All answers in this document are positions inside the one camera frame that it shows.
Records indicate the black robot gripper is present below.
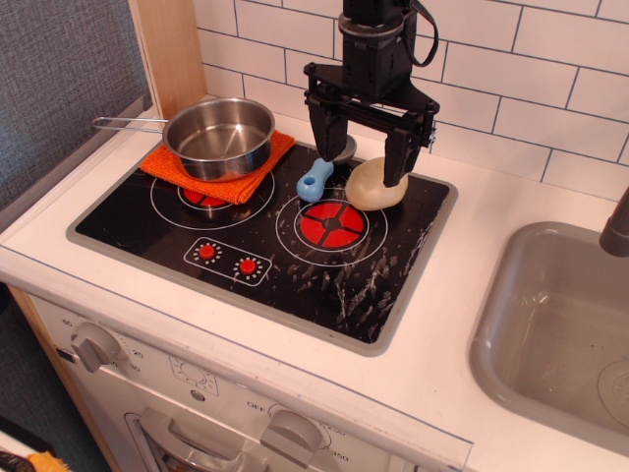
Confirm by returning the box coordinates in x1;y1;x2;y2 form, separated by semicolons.
304;22;439;188

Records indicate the beige potato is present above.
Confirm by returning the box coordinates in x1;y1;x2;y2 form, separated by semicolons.
345;157;409;211

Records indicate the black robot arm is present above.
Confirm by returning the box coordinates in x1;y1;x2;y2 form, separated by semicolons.
304;1;439;188

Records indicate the orange towel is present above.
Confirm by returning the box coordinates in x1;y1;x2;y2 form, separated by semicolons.
140;131;296;205

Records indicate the stainless steel pot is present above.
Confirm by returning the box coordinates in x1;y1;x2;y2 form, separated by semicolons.
91;96;276;183

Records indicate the blue and grey scoop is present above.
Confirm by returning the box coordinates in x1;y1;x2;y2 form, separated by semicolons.
296;136;357;203

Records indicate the black toy stovetop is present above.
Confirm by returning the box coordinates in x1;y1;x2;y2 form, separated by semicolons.
67;145;458;356

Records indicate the right red stove knob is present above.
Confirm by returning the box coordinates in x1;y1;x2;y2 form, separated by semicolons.
238;259;257;275

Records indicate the red stove knob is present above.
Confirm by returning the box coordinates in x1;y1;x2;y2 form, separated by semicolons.
198;244;216;261
238;259;257;275

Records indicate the left red stove knob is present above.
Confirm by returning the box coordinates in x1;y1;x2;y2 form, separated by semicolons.
198;244;216;261

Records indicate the wooden side panel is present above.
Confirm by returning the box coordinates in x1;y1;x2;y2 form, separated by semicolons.
128;0;207;119

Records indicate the grey faucet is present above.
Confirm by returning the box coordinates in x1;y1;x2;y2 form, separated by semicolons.
599;188;629;258

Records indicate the grey sink basin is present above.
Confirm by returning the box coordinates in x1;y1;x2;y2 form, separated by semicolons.
470;221;628;455

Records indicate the right grey oven dial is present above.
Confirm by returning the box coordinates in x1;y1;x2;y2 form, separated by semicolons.
260;410;323;468

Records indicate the grey oven dial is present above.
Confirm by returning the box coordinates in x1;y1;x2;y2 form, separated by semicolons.
71;323;121;373
260;410;323;468

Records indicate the left grey oven dial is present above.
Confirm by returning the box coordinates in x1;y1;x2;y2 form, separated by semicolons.
71;323;121;373

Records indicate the orange yellow object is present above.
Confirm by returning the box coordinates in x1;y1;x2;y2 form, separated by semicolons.
26;451;70;472

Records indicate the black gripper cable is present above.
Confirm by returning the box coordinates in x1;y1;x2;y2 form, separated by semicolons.
407;0;439;69

